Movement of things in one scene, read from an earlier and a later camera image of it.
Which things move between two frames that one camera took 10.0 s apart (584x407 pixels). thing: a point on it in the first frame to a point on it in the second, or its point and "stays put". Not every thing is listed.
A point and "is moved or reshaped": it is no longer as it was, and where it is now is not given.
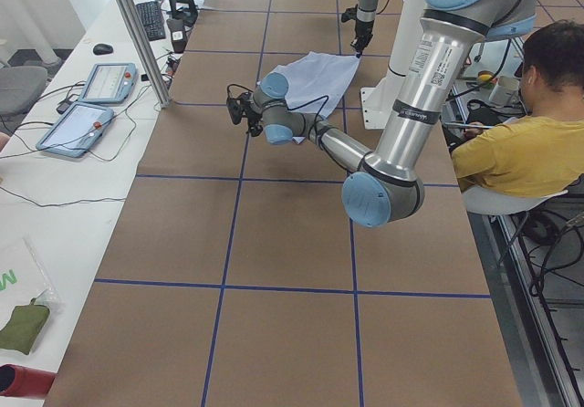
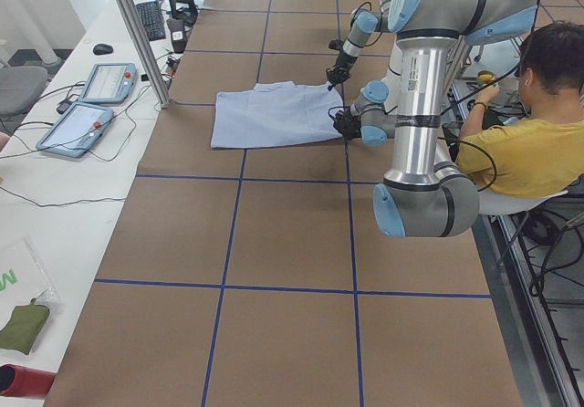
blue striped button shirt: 316,81 is moved or reshaped
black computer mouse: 102,49 stays put
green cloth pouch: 26,322 stays put
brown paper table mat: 236,276 stays put
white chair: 491,202 stays put
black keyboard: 151,15 stays put
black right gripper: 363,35 to 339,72
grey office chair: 20,87 stays put
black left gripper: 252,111 to 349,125
